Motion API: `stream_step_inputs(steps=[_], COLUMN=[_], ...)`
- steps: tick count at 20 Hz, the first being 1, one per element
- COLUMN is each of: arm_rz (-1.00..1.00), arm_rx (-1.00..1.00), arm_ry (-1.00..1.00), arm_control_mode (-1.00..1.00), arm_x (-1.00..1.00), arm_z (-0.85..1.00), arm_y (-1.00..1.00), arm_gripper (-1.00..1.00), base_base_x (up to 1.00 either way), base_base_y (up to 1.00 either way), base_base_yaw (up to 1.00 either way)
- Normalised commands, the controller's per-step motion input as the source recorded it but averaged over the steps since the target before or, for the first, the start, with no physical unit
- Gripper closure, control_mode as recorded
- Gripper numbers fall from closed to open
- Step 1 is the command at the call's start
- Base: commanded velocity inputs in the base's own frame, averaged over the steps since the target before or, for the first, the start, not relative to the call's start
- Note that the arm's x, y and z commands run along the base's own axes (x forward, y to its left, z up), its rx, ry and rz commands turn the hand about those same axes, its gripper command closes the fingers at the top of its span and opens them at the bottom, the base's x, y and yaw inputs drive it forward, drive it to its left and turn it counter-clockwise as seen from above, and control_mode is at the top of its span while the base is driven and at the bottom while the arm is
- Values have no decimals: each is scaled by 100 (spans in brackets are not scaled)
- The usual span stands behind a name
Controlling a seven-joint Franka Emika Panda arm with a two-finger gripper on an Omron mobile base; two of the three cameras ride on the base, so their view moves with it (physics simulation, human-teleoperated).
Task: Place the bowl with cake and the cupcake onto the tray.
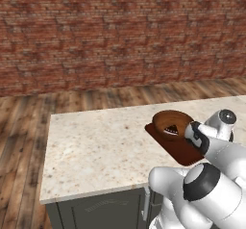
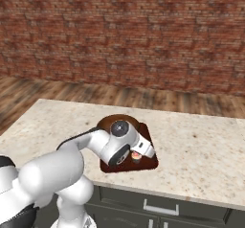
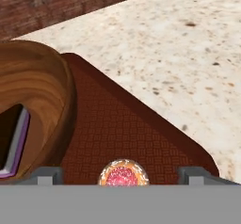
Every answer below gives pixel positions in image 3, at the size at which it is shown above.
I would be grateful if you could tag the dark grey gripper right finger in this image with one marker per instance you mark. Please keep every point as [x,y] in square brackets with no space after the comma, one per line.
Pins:
[194,175]

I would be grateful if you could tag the red-brown woven tray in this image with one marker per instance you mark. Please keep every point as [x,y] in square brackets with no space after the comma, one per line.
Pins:
[125,133]

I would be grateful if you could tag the brown wooden bowl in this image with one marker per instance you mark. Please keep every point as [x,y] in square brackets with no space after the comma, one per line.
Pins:
[40,86]

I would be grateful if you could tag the dark cake slice purple layer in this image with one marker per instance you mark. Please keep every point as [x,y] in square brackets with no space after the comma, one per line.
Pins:
[14,140]

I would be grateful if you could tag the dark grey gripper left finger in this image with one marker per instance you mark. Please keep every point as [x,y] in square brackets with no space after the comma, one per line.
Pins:
[47,175]

